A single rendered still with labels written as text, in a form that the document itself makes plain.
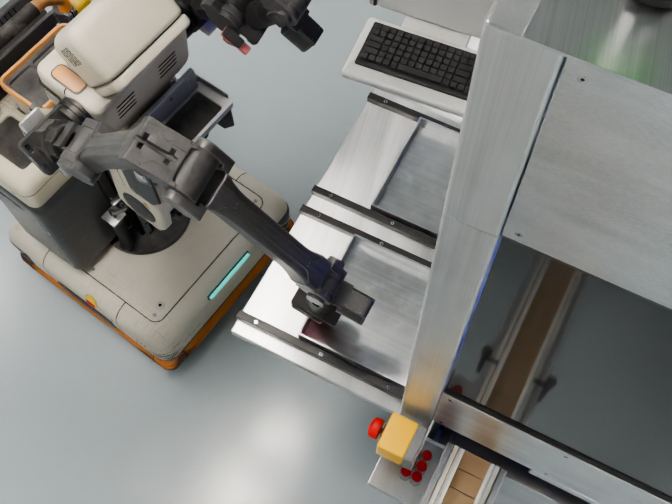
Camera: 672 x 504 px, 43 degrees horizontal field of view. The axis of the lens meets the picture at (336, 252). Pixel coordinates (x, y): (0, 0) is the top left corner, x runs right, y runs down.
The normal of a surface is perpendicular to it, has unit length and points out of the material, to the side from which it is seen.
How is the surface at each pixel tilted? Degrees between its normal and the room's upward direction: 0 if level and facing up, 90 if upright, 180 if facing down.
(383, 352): 0
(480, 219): 90
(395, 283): 0
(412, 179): 0
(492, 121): 90
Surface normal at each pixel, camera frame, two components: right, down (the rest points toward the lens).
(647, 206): -0.46, 0.81
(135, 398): -0.01, -0.42
